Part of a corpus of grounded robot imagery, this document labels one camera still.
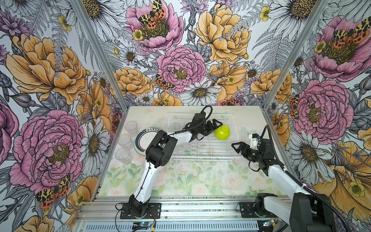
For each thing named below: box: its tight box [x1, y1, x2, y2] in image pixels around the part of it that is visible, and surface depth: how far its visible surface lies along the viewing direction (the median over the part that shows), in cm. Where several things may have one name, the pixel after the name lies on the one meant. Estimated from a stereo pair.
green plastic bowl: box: [214, 124, 231, 141], surface depth 99 cm
